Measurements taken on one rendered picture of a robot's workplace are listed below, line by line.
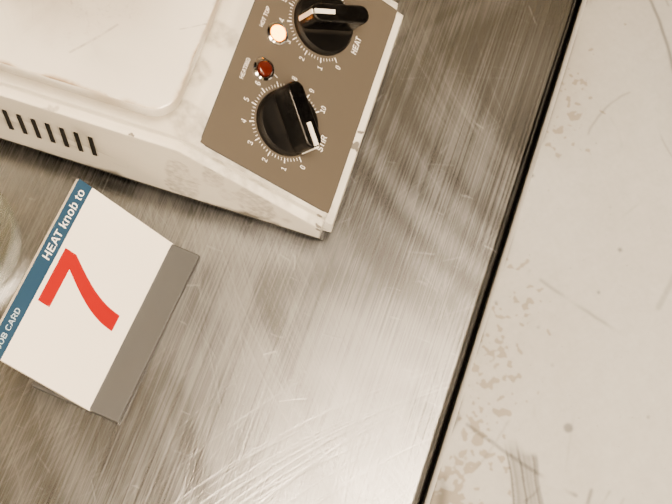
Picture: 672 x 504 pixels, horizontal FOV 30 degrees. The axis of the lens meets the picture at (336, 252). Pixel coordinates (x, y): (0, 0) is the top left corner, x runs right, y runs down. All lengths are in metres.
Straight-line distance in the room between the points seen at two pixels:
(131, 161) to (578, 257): 0.22
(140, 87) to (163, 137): 0.03
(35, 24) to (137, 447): 0.20
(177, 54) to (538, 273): 0.21
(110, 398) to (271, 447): 0.08
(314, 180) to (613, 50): 0.19
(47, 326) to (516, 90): 0.27
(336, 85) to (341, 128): 0.02
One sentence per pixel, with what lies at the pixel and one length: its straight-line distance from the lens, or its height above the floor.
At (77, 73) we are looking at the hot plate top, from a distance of 0.56.
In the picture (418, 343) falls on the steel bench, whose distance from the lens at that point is 0.61.
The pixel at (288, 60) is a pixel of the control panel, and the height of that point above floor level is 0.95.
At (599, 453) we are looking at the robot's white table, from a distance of 0.61.
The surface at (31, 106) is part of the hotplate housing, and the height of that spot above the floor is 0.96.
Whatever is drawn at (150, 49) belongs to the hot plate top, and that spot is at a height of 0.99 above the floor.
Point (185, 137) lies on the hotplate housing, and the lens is 0.57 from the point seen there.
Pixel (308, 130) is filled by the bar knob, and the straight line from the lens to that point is 0.57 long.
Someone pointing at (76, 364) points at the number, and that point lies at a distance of 0.59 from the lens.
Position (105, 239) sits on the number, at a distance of 0.60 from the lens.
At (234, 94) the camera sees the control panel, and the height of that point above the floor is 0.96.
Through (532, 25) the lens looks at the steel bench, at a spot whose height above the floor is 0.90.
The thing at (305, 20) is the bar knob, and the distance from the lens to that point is 0.60.
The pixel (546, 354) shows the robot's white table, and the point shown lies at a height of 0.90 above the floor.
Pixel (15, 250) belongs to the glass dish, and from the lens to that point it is 0.61.
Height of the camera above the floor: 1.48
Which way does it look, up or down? 70 degrees down
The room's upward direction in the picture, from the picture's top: 10 degrees clockwise
